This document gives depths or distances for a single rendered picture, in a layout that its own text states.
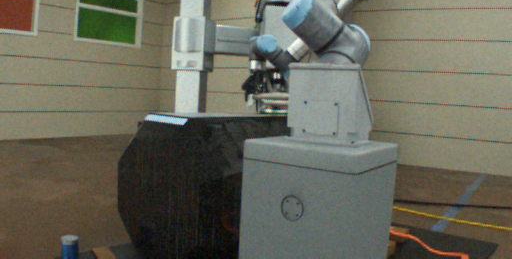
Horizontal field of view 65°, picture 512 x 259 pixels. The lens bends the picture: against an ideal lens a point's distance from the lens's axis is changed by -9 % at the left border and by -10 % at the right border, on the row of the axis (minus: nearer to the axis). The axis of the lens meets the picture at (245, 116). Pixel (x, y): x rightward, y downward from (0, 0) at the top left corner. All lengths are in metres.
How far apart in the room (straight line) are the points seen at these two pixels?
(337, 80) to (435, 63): 5.87
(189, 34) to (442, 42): 4.78
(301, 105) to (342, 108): 0.15
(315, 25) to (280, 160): 0.48
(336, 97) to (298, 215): 0.39
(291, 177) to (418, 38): 6.15
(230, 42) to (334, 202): 2.38
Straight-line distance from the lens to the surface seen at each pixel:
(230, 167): 2.09
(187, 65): 3.34
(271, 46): 2.12
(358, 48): 1.58
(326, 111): 1.43
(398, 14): 7.52
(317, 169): 1.31
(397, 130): 7.38
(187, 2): 3.47
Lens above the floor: 1.00
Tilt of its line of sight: 3 degrees down
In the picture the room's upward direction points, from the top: 3 degrees clockwise
